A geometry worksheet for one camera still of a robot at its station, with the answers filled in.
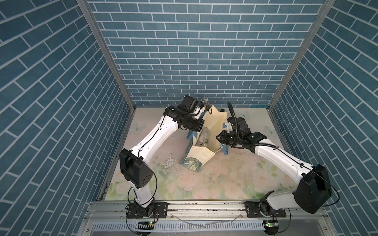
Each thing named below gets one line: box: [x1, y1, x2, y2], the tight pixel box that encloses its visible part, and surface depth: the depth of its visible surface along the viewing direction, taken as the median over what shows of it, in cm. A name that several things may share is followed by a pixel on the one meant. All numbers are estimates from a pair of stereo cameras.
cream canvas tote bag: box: [180, 104, 229, 173], surface depth 82 cm
